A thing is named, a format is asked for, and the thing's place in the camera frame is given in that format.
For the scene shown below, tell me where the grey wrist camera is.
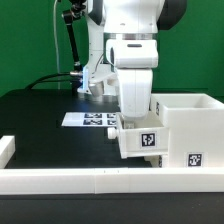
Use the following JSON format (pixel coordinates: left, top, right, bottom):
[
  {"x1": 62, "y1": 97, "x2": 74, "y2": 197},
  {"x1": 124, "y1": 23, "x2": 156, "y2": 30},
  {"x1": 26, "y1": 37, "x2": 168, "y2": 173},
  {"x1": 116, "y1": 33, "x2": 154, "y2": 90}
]
[{"x1": 87, "y1": 71, "x2": 118, "y2": 98}]

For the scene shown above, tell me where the white thin cable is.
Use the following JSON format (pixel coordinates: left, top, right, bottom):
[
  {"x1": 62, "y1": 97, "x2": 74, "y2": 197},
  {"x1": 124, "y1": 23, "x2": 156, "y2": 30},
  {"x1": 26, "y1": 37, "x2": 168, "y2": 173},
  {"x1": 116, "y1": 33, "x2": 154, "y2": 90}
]
[{"x1": 52, "y1": 0, "x2": 62, "y2": 90}]

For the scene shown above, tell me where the white front drawer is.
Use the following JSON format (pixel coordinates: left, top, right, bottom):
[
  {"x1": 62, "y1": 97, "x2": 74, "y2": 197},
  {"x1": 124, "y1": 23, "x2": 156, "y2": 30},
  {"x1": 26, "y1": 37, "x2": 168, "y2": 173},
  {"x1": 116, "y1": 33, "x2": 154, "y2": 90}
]
[{"x1": 144, "y1": 155, "x2": 162, "y2": 168}]

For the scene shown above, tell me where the black cable bundle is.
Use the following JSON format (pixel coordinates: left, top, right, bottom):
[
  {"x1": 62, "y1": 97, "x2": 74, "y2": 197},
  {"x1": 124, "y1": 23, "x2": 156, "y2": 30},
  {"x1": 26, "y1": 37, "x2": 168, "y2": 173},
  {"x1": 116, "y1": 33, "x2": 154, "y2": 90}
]
[{"x1": 25, "y1": 71, "x2": 84, "y2": 90}]

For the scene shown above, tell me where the white fence frame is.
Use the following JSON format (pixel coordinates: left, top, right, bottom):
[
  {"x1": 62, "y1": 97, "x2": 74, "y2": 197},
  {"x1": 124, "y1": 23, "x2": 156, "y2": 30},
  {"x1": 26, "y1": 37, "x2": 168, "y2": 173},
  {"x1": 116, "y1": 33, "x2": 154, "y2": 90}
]
[{"x1": 0, "y1": 136, "x2": 224, "y2": 195}]

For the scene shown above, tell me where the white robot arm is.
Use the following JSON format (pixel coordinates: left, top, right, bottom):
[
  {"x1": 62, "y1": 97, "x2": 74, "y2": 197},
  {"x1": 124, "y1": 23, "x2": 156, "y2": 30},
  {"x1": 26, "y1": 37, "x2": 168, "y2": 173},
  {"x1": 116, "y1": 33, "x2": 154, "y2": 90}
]
[{"x1": 83, "y1": 0, "x2": 187, "y2": 121}]

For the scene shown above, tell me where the white drawer cabinet box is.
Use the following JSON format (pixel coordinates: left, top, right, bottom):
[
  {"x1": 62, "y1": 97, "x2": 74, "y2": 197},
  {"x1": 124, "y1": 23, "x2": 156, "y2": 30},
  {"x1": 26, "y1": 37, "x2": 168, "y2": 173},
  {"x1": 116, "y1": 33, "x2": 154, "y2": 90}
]
[{"x1": 151, "y1": 94, "x2": 224, "y2": 168}]

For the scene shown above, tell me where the white sheet with markers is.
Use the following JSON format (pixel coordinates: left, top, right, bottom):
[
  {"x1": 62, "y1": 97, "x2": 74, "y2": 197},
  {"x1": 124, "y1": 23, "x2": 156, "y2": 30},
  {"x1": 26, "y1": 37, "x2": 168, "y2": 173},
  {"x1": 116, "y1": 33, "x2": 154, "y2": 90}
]
[{"x1": 62, "y1": 112, "x2": 116, "y2": 127}]

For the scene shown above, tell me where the white drawer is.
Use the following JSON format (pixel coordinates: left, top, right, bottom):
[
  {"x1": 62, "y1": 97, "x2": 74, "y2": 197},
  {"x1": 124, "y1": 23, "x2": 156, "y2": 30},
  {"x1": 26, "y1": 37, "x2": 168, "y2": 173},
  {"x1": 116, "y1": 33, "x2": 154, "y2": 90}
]
[
  {"x1": 107, "y1": 112, "x2": 169, "y2": 159},
  {"x1": 144, "y1": 155, "x2": 162, "y2": 168}
]

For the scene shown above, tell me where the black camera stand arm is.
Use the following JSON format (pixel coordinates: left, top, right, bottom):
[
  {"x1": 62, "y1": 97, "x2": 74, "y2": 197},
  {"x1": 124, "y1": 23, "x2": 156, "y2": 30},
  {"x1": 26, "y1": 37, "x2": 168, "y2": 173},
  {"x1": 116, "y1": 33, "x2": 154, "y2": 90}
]
[{"x1": 62, "y1": 0, "x2": 86, "y2": 71}]

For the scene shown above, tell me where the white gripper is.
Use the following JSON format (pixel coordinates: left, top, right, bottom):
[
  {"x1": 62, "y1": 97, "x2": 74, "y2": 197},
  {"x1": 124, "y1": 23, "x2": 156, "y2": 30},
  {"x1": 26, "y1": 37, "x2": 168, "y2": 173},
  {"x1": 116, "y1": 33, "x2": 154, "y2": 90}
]
[{"x1": 117, "y1": 69, "x2": 153, "y2": 121}]

